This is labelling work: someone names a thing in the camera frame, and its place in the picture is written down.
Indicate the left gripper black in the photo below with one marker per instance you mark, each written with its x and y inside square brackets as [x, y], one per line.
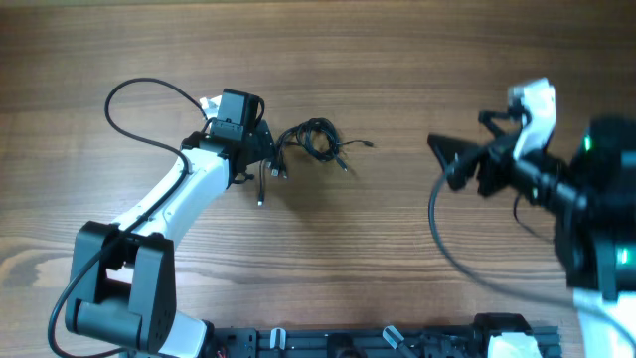
[263, 144]

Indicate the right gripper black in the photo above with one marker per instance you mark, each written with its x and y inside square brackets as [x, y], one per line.
[488, 166]

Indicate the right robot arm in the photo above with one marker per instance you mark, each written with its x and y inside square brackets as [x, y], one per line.
[592, 198]

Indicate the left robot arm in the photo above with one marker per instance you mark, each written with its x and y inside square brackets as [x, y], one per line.
[122, 288]

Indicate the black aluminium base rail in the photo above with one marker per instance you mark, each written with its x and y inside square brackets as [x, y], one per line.
[489, 335]

